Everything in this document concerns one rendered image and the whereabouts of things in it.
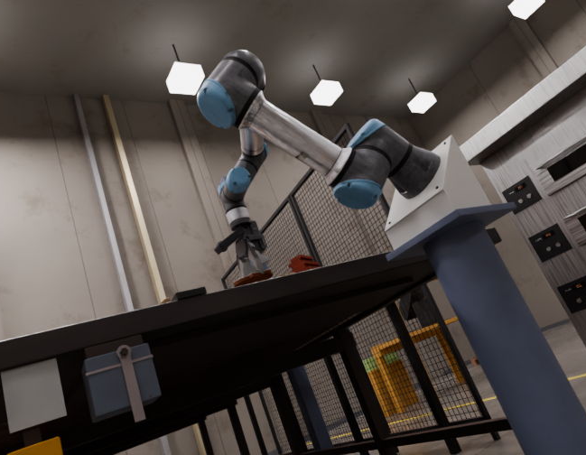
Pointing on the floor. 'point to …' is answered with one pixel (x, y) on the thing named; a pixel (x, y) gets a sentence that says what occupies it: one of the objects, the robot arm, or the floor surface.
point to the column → (504, 332)
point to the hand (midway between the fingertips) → (253, 278)
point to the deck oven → (552, 180)
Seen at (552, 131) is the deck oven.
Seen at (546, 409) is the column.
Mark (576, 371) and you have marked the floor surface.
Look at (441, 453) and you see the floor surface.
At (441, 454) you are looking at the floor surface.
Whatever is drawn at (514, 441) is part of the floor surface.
